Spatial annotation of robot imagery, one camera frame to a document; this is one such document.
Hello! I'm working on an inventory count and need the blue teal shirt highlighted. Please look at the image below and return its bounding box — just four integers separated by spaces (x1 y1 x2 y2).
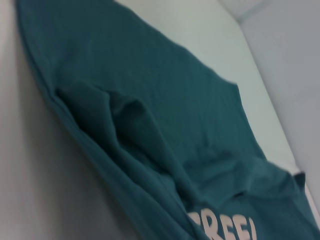
14 0 320 240

